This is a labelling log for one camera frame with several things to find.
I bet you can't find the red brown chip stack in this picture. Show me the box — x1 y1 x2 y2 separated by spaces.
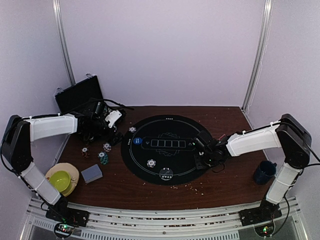
81 147 90 158

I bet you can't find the right aluminium frame post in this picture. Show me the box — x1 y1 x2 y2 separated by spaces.
241 0 274 114

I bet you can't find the left aluminium frame post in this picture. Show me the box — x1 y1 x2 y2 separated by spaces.
52 0 76 86

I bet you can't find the white blue chip stack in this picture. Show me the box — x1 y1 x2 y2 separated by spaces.
146 159 156 168

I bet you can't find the blue ten chip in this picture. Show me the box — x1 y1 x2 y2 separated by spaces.
128 126 137 133

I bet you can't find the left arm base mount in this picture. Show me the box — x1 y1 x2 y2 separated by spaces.
45 198 90 240

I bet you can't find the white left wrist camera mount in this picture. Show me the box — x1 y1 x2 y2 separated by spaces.
104 110 123 129

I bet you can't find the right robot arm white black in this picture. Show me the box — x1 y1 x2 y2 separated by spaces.
192 113 313 221

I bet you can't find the dark blue mug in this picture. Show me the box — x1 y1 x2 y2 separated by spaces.
253 160 277 185

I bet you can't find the green chip stack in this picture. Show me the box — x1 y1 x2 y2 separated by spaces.
98 151 109 165

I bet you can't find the aluminium front rail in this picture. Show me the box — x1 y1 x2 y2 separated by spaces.
18 197 309 240

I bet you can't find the round black poker mat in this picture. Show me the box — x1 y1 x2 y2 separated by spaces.
121 115 207 186

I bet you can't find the green plastic bowl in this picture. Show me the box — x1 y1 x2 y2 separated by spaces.
49 170 71 193

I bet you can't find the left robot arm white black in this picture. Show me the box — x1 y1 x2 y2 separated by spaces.
0 98 126 222

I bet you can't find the beige plate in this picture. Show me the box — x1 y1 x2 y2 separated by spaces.
45 163 80 197

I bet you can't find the blue small blind button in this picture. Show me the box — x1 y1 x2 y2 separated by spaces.
132 137 143 145

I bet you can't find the aluminium frame post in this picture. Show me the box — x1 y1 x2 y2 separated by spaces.
241 0 274 114
52 0 76 86

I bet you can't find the clear dealer button disc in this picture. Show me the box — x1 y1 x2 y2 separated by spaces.
159 167 174 181

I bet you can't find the black poker chip case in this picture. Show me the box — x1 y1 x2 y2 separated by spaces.
54 73 126 145

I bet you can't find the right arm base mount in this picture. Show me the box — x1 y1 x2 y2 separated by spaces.
238 200 282 237

